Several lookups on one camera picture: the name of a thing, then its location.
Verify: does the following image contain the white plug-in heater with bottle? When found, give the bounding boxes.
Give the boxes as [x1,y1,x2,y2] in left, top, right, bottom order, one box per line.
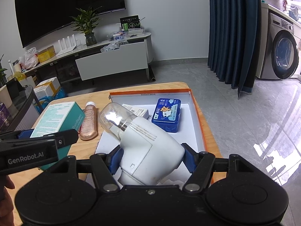
[98,102,185,186]

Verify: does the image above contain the clear plastic bag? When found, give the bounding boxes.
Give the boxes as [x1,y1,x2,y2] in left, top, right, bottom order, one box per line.
[101,40,128,53]

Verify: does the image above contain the white and red plastic bag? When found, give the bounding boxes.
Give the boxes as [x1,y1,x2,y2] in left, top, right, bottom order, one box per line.
[19,47,39,69]

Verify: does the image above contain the purple patterned tin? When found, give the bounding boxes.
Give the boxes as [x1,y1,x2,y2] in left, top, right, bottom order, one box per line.
[0,102,12,130]

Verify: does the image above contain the green plant in glass vase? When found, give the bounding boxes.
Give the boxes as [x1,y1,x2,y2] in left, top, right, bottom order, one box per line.
[70,7,103,47]

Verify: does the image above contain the blue plastic case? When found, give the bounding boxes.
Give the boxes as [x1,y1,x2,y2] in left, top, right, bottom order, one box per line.
[151,98,181,133]

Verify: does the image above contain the silver washing machine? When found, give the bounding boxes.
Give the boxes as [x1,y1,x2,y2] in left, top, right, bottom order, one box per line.
[260,12,301,80]

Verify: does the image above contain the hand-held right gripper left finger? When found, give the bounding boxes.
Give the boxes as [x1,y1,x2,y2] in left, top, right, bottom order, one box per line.
[50,146,125,193]

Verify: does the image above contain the television cabinet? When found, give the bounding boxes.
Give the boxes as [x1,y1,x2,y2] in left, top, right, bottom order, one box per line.
[14,32,154,85]

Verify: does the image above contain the black and green box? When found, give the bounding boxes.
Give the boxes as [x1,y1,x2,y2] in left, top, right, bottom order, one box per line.
[119,16,141,31]

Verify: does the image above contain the white router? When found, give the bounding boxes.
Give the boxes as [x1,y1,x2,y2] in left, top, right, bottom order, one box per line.
[56,35,78,56]

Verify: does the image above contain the white labelled box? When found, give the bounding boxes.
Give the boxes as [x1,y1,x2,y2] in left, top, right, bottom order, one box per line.
[122,104,149,120]

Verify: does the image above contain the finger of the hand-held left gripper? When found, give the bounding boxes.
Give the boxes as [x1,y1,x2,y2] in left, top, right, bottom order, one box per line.
[0,129,79,149]
[0,130,36,140]

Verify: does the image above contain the black wall television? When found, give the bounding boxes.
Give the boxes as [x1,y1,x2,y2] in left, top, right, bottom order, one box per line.
[14,0,126,49]

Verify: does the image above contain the white open drawer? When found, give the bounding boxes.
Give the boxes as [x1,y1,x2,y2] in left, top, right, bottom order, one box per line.
[75,40,148,81]

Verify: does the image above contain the clear acrylic organizer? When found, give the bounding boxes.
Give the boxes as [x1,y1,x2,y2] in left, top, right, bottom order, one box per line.
[106,28,146,41]

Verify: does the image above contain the person's left hand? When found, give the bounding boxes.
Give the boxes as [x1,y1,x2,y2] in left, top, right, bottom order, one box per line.
[0,176,16,219]

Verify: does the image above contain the white and yellow carton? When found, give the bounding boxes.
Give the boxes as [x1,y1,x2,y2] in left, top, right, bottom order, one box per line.
[33,76,61,99]

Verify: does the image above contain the leafy green plant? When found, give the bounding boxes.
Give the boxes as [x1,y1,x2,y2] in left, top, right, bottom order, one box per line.
[0,54,8,87]

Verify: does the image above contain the black device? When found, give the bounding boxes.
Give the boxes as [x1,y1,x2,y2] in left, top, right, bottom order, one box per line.
[6,79,25,99]

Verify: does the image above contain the orange cardboard box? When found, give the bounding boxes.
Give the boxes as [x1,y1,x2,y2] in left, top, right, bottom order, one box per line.
[86,88,224,189]

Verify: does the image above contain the glass top side table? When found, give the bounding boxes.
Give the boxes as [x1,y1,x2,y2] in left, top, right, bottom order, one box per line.
[0,85,44,132]

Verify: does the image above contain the blue plastic bag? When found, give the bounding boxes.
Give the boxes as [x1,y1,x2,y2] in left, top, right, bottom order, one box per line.
[33,87,68,112]

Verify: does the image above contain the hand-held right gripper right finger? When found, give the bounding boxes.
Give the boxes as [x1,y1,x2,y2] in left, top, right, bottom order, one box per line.
[181,143,257,193]

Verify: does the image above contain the rose gold bottle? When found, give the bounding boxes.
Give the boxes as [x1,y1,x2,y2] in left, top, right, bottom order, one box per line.
[79,101,98,140]

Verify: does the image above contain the dark blue curtain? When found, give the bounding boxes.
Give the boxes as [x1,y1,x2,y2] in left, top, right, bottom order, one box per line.
[208,0,262,99]

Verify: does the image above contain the yellow box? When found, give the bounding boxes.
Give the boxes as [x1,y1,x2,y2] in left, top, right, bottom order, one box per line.
[38,48,57,63]

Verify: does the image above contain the teal cardboard box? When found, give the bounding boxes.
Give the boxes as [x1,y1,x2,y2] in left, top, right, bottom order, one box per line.
[30,101,85,171]

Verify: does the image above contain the white washing machine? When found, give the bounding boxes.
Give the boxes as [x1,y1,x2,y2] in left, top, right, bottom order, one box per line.
[255,1,301,80]

